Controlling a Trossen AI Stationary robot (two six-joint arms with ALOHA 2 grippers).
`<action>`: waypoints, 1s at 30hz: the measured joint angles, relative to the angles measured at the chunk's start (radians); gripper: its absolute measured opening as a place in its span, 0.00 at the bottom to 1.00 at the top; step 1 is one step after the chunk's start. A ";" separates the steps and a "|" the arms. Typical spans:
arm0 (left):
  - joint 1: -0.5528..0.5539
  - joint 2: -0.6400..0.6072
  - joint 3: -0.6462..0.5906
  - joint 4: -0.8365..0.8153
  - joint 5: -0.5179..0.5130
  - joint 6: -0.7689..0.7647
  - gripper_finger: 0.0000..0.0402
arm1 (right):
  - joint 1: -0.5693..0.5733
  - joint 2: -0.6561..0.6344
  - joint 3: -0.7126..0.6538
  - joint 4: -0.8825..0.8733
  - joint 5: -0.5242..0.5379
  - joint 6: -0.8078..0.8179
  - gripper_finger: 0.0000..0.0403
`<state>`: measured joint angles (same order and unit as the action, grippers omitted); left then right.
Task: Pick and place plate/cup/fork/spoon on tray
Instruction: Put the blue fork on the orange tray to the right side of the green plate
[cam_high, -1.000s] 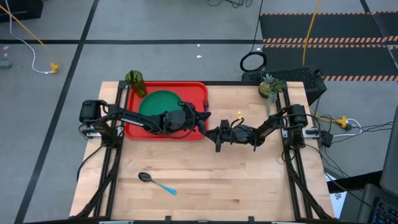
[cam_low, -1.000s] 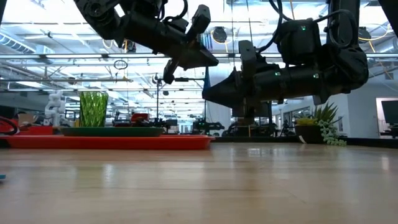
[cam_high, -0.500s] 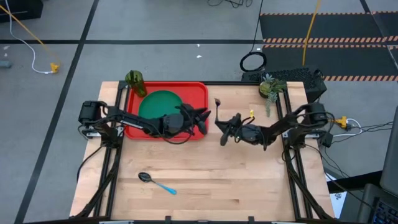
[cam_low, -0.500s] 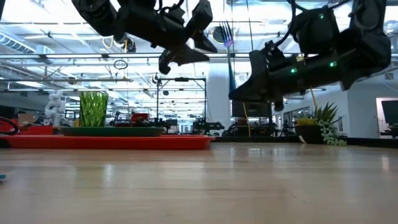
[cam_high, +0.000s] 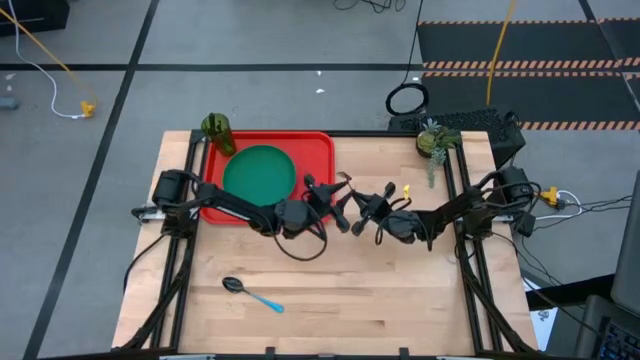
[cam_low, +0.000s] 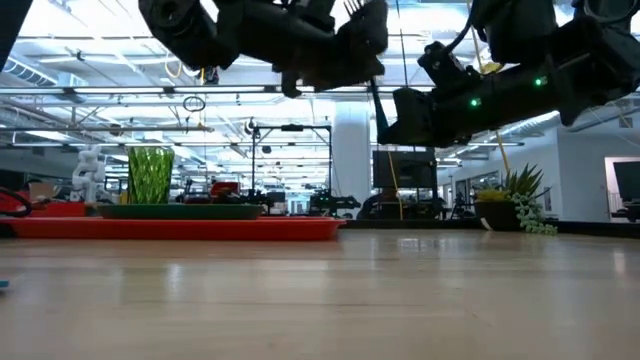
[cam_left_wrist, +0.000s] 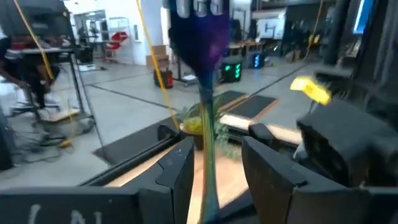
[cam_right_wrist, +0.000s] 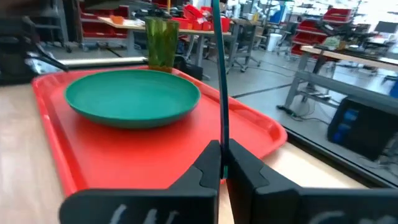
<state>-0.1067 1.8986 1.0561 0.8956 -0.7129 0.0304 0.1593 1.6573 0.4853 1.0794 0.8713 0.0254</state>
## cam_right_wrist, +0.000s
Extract black mesh computer case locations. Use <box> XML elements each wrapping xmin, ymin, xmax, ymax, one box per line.
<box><xmin>326</xmin><ymin>95</ymin><xmax>398</xmax><ymax>162</ymax></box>

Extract green round plate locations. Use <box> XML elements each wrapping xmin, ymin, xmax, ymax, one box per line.
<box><xmin>63</xmin><ymin>68</ymin><xmax>201</xmax><ymax>130</ymax></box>

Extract red plastic tray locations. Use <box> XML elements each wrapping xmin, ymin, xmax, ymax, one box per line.
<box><xmin>30</xmin><ymin>64</ymin><xmax>289</xmax><ymax>199</ymax></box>

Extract green translucent plastic cup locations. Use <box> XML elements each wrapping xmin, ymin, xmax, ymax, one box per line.
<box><xmin>144</xmin><ymin>16</ymin><xmax>181</xmax><ymax>74</ymax></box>

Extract white bin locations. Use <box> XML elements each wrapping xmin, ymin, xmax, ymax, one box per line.
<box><xmin>266</xmin><ymin>32</ymin><xmax>283</xmax><ymax>53</ymax></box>

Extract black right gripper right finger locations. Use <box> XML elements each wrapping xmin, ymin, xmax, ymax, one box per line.
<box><xmin>226</xmin><ymin>138</ymin><xmax>398</xmax><ymax>224</ymax></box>

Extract wooden top grey workbench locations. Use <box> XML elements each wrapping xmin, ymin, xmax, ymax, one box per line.
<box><xmin>283</xmin><ymin>44</ymin><xmax>398</xmax><ymax>110</ymax></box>

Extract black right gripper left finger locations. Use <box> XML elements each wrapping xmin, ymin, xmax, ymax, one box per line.
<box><xmin>58</xmin><ymin>139</ymin><xmax>222</xmax><ymax>224</ymax></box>

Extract black power strip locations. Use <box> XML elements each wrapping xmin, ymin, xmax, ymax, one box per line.
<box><xmin>275</xmin><ymin>104</ymin><xmax>335</xmax><ymax>126</ymax></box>

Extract black box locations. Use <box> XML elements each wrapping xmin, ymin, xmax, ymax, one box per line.
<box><xmin>174</xmin><ymin>55</ymin><xmax>205</xmax><ymax>82</ymax></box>

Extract red bin shelf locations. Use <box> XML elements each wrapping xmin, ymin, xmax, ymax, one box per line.
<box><xmin>290</xmin><ymin>7</ymin><xmax>356</xmax><ymax>57</ymax></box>
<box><xmin>79</xmin><ymin>2</ymin><xmax>131</xmax><ymax>40</ymax></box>

